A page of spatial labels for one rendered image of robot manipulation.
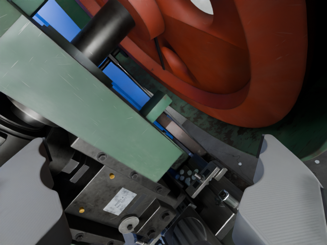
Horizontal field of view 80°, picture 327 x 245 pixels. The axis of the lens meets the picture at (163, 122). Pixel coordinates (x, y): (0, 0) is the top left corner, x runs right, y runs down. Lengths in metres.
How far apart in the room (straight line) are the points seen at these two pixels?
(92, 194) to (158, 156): 0.17
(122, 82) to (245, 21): 1.50
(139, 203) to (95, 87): 0.35
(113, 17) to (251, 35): 0.28
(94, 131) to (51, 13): 1.27
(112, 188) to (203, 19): 0.40
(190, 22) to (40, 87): 0.25
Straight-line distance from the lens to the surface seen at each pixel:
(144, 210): 0.59
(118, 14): 0.44
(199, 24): 0.37
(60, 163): 0.47
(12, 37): 0.32
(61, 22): 1.57
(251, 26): 0.22
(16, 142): 0.42
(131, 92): 1.72
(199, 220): 0.72
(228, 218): 0.76
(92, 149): 0.39
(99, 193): 0.50
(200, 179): 0.77
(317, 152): 0.26
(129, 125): 0.37
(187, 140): 0.96
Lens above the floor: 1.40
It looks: 37 degrees down
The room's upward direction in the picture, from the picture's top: 47 degrees counter-clockwise
